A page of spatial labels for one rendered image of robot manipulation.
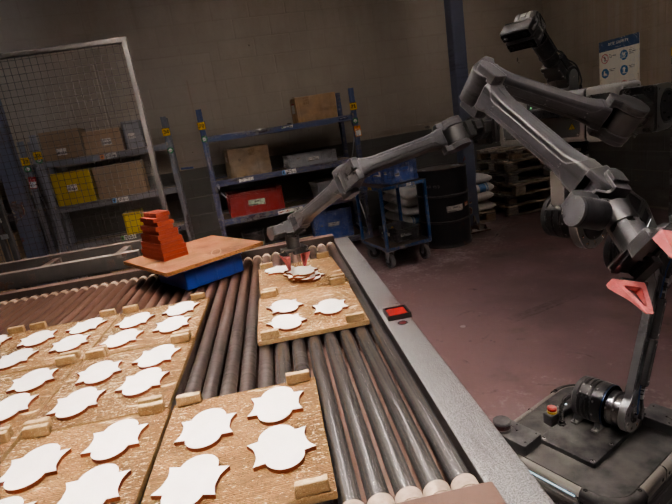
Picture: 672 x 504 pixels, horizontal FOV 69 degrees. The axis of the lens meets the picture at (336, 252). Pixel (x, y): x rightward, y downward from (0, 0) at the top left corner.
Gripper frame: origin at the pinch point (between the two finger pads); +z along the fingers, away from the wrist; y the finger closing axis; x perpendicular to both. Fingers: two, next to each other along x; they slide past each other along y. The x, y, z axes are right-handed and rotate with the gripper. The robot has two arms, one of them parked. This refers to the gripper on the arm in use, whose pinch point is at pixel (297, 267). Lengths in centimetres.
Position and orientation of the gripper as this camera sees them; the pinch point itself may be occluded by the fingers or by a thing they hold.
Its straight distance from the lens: 207.0
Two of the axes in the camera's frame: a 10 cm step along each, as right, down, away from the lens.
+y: 8.6, -2.5, 4.5
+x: -5.0, -1.6, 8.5
